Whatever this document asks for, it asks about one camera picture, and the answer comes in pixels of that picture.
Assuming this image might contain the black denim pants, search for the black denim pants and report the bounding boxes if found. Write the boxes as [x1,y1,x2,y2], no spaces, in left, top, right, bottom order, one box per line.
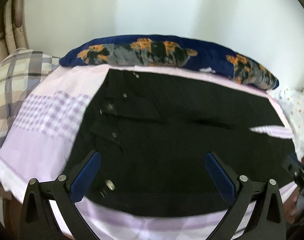
[64,69,294,217]

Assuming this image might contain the person's right hand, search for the person's right hand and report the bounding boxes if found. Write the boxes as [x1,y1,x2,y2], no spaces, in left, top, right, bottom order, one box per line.
[283,187,304,224]

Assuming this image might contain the lilac checked bed sheet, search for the lilac checked bed sheet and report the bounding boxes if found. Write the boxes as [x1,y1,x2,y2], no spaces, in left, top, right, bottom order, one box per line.
[0,63,299,240]

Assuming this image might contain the white dotted cloth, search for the white dotted cloth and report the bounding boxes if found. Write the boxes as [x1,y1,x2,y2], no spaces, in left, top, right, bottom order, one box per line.
[268,89,304,159]

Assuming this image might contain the plaid pillow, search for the plaid pillow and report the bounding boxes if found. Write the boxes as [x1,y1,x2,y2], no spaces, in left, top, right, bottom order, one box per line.
[0,48,60,147]

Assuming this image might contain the navy blanket with cat print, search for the navy blanket with cat print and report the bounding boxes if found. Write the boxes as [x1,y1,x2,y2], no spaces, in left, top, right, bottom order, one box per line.
[60,35,279,90]

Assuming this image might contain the beige patterned curtain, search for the beige patterned curtain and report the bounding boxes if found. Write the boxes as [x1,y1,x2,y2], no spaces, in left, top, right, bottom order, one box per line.
[0,0,29,62]

